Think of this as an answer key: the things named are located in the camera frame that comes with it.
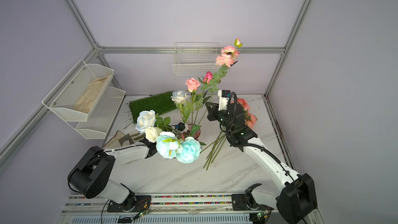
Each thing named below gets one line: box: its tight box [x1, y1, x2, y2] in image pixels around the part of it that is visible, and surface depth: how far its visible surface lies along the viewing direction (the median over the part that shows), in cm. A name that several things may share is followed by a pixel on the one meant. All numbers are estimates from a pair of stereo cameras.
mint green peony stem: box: [155, 131, 202, 164], surface depth 43 cm
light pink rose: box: [184, 77, 201, 125], surface depth 65 cm
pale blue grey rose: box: [170, 90, 188, 104], surface depth 66 cm
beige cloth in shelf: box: [73, 74, 112, 114], surface depth 80 cm
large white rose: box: [135, 109, 157, 133], surface depth 54 cm
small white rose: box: [145, 126, 163, 144], surface depth 51 cm
